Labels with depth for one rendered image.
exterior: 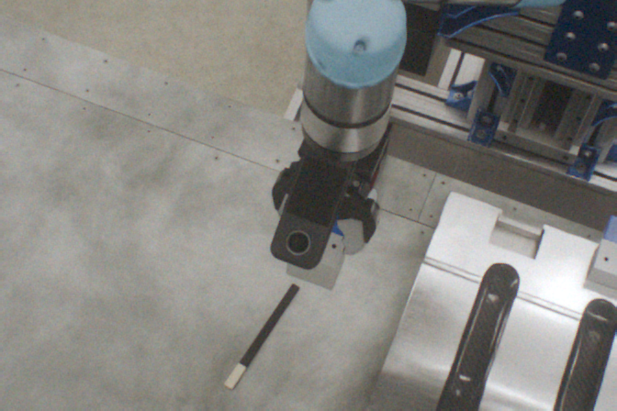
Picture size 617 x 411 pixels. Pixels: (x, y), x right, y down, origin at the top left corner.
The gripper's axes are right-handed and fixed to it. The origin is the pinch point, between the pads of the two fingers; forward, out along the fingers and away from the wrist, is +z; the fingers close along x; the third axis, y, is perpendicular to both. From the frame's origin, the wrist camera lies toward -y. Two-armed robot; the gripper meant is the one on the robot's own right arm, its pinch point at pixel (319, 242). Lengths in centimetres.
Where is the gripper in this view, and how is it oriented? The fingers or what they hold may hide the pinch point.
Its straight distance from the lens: 122.6
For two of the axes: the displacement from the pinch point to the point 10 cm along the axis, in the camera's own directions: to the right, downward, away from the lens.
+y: 3.6, -8.0, 4.8
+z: -0.6, 4.9, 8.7
